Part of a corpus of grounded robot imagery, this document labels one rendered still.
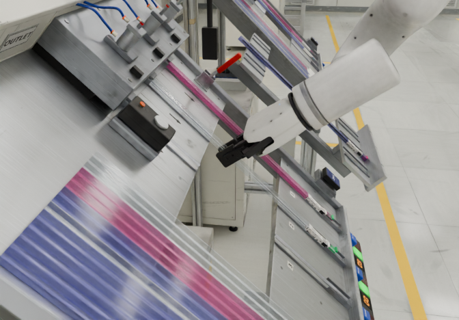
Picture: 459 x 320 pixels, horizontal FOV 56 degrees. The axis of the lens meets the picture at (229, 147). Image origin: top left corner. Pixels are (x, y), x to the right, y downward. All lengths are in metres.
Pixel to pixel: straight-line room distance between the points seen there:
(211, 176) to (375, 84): 1.35
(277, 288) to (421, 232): 1.72
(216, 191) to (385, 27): 1.38
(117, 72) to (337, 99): 0.34
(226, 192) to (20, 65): 1.50
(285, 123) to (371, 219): 1.69
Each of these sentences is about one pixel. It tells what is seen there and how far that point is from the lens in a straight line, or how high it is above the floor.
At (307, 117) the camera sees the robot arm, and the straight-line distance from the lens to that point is 0.72.
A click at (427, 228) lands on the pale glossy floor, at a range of 2.41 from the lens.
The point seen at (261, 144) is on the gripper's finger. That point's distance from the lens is 0.74.
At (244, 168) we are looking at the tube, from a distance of 0.81.
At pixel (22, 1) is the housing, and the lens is 0.57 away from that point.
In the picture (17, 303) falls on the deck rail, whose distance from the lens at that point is 0.40.
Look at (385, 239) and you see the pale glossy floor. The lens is 2.25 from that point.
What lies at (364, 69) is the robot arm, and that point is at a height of 1.13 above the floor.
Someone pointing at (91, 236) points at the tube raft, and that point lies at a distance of 0.47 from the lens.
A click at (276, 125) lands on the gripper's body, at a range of 0.72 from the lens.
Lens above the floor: 1.32
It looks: 27 degrees down
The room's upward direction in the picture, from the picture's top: straight up
